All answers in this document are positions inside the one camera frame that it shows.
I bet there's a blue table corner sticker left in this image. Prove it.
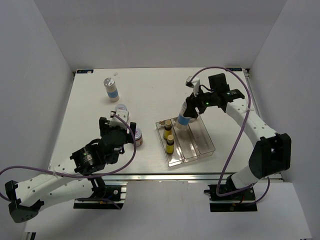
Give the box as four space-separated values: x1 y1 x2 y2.
76 69 94 74

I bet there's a blue table corner sticker right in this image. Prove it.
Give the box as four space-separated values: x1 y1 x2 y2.
228 67 243 72

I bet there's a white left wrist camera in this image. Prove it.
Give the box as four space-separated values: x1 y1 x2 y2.
109 109 129 130

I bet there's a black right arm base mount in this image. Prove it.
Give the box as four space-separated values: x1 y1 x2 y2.
203 184 258 213

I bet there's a blue label sesame shaker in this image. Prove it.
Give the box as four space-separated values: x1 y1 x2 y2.
103 77 120 102
175 102 191 130

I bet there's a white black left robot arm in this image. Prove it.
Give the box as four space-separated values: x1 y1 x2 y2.
5 112 137 223

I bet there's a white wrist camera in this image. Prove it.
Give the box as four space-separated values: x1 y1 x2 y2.
109 109 129 130
185 76 201 97

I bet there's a clear acrylic three-compartment organizer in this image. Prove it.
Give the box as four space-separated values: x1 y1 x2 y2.
164 116 216 167

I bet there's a blue table corner sticker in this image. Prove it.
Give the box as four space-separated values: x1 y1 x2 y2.
228 67 243 72
76 69 94 74

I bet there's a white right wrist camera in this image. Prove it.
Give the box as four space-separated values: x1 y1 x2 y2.
185 76 201 97

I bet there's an aluminium table front rail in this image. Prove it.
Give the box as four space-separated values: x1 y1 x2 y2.
54 173 221 183

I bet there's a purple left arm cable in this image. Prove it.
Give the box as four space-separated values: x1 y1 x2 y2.
0 112 138 210

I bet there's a brown spice jar white lid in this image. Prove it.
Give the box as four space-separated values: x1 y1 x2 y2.
135 127 143 147

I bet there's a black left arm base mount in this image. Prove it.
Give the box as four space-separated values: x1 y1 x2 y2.
73 183 127 210

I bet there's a yellow label sauce bottle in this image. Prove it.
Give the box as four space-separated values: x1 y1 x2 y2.
163 119 172 140

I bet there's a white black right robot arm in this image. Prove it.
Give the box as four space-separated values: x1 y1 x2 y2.
182 73 292 200

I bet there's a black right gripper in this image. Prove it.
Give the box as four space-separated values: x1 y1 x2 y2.
183 85 217 119

